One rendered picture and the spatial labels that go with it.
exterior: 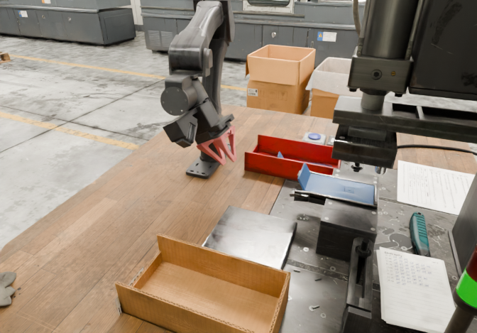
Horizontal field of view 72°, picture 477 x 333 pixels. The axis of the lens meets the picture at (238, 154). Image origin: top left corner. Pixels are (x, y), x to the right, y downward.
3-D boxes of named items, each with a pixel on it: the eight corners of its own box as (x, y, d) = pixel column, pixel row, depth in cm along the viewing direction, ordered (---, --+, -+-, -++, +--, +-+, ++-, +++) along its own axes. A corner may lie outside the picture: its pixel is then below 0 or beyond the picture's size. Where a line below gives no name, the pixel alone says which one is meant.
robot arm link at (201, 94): (205, 106, 68) (189, 75, 67) (182, 117, 70) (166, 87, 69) (213, 99, 75) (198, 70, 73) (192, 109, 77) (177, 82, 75)
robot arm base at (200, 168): (235, 123, 101) (214, 121, 103) (206, 153, 85) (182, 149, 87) (235, 147, 105) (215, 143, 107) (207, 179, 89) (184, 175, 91)
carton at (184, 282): (162, 263, 65) (157, 232, 61) (287, 304, 57) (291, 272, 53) (119, 319, 54) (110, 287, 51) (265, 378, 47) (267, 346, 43)
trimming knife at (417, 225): (420, 219, 75) (406, 215, 76) (424, 211, 74) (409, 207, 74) (431, 280, 60) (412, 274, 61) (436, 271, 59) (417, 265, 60)
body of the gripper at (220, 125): (222, 131, 69) (205, 100, 67) (189, 144, 75) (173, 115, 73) (236, 119, 74) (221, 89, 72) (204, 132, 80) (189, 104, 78)
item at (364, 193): (302, 173, 76) (304, 162, 74) (373, 187, 71) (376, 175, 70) (296, 189, 70) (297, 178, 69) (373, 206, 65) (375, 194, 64)
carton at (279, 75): (262, 97, 367) (265, 43, 339) (311, 104, 347) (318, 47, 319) (240, 116, 321) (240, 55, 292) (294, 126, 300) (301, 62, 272)
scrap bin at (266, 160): (257, 150, 103) (258, 133, 100) (340, 166, 95) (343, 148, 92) (244, 170, 93) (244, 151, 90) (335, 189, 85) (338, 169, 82)
